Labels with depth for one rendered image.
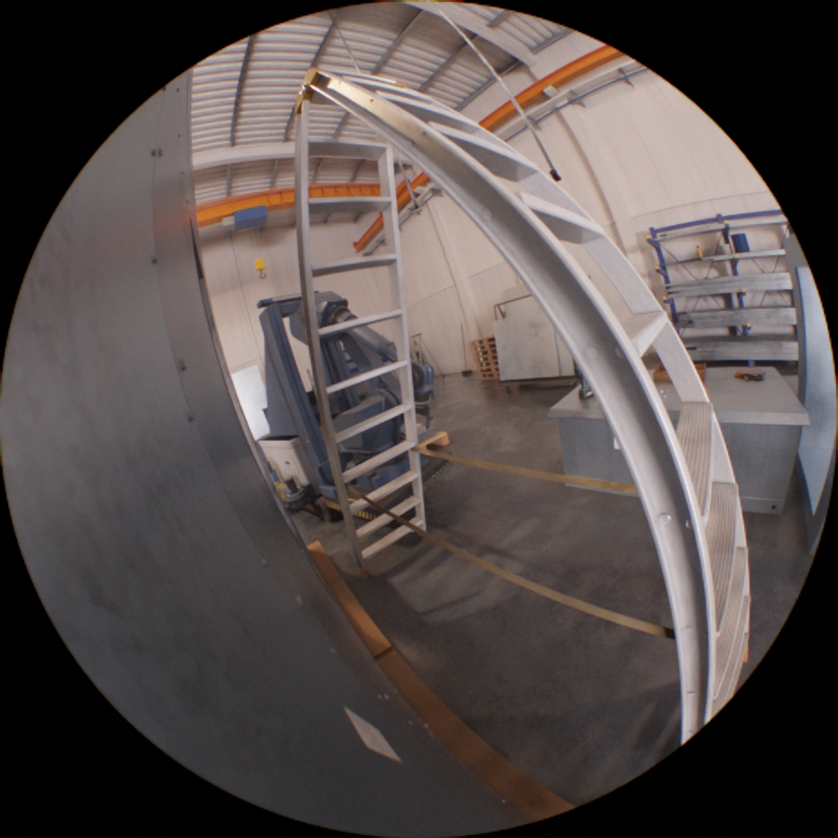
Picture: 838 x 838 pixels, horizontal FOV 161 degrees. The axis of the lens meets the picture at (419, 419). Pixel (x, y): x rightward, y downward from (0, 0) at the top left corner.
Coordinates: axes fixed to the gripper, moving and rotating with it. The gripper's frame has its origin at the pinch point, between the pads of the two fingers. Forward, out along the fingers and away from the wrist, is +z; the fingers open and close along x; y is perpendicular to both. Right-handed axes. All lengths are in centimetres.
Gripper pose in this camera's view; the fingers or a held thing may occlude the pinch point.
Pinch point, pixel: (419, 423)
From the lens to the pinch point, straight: 204.9
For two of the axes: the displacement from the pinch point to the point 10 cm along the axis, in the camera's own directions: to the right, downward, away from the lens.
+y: -6.0, 3.7, -7.0
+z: 0.0, 8.8, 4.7
